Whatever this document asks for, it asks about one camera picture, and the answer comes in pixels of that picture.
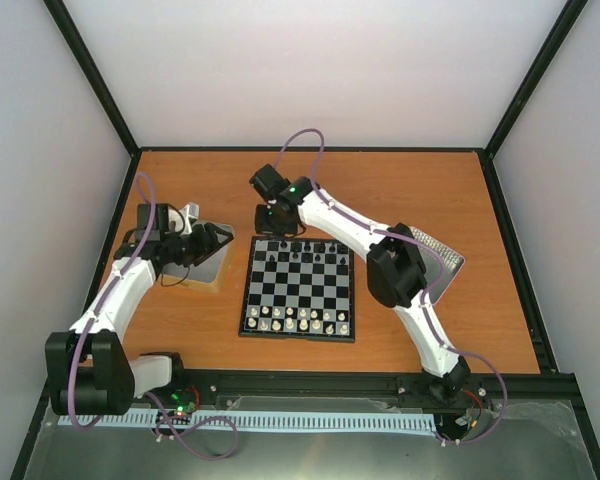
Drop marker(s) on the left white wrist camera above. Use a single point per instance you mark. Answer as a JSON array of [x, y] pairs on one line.
[[181, 221]]

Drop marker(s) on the right pink tray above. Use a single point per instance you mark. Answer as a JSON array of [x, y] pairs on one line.
[[442, 263]]

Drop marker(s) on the left green-lit circuit board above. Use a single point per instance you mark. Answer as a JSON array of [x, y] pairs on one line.
[[180, 404]]

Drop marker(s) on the left metal tray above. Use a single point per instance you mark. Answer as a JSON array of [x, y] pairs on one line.
[[206, 277]]

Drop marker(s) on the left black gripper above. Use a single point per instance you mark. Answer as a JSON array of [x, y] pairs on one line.
[[203, 243]]

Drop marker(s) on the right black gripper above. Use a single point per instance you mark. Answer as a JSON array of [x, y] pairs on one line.
[[261, 226]]

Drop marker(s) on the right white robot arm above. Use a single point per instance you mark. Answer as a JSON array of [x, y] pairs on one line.
[[401, 270]]

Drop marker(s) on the light blue cable duct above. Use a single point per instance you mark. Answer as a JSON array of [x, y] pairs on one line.
[[307, 422]]

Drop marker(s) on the black and silver chessboard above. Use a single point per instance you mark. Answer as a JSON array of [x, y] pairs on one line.
[[325, 286]]

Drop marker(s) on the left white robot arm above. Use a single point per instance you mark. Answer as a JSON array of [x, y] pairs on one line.
[[88, 372]]

